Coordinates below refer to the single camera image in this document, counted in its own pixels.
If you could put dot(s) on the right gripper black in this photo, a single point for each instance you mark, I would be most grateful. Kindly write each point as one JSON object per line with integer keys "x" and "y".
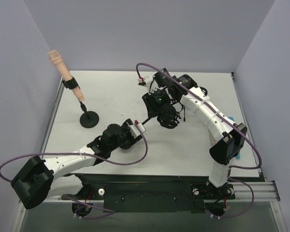
{"x": 164, "y": 114}

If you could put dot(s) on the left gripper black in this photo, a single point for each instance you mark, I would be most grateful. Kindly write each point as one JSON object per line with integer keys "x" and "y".
{"x": 129, "y": 136}

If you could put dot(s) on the black tripod shock mount stand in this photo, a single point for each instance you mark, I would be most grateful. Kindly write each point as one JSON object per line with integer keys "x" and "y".
{"x": 184, "y": 108}

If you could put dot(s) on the black stand with beige microphone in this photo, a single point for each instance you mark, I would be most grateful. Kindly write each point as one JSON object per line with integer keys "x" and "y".
{"x": 88, "y": 119}

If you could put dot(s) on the silver glitter microphone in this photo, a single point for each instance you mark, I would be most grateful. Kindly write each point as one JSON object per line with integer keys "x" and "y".
{"x": 213, "y": 141}

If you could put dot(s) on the beige microphone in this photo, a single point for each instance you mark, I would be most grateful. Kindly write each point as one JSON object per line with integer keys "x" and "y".
{"x": 57, "y": 60}

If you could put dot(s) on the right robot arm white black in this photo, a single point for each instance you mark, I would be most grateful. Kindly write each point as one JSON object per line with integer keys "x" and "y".
{"x": 228, "y": 134}

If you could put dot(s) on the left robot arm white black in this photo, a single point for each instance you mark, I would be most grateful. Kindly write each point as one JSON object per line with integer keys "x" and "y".
{"x": 35, "y": 180}

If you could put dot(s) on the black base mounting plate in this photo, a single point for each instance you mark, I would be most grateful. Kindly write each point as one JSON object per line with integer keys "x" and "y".
{"x": 144, "y": 193}

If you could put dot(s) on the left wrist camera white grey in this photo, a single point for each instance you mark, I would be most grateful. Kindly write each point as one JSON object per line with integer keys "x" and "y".
{"x": 136, "y": 129}

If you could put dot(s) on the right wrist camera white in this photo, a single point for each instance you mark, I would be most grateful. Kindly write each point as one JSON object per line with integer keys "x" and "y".
{"x": 150, "y": 84}

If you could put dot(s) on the aluminium frame rail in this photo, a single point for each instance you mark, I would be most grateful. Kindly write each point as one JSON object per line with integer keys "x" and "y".
{"x": 264, "y": 190}

